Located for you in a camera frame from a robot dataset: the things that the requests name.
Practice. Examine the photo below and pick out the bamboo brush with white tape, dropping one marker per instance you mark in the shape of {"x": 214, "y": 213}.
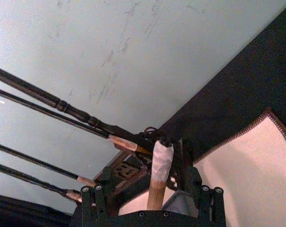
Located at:
{"x": 160, "y": 165}

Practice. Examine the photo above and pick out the thin dark brush, copper ferrule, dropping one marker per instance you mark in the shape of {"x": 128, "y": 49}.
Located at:
{"x": 50, "y": 113}
{"x": 34, "y": 180}
{"x": 38, "y": 162}

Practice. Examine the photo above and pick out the white felt mat, stitched edge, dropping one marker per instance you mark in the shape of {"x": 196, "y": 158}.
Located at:
{"x": 246, "y": 177}

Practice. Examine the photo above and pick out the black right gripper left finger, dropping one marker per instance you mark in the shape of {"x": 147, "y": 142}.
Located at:
{"x": 93, "y": 205}

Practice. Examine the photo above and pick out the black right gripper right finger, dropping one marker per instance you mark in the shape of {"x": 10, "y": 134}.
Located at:
{"x": 211, "y": 205}

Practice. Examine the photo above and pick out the dark carved wooden brush rack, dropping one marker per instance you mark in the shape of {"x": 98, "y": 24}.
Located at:
{"x": 128, "y": 172}

